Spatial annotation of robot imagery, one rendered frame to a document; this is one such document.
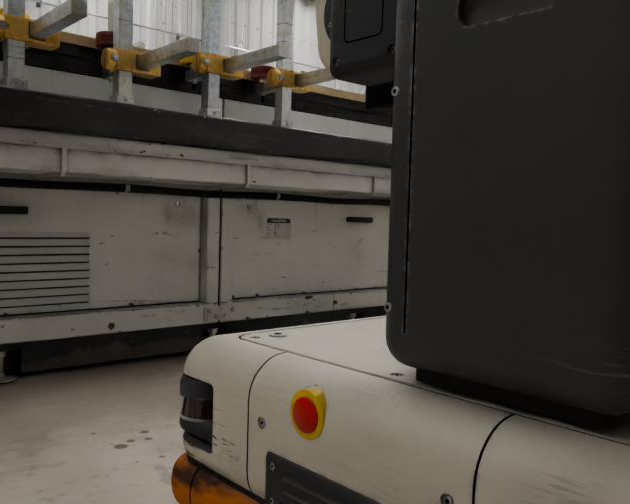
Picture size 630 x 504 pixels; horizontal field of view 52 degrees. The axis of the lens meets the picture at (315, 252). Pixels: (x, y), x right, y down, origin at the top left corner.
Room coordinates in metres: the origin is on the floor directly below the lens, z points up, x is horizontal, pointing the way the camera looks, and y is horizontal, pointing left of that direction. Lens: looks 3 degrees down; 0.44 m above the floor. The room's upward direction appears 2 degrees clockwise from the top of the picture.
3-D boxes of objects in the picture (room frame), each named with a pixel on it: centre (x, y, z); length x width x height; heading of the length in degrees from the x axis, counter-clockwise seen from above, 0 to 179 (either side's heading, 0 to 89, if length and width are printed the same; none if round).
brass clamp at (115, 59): (1.61, 0.46, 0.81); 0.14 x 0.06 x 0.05; 132
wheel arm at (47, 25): (1.42, 0.61, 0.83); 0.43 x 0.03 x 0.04; 42
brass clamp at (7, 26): (1.44, 0.65, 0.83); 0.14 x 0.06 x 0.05; 132
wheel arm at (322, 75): (1.92, 0.05, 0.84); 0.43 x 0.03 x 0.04; 42
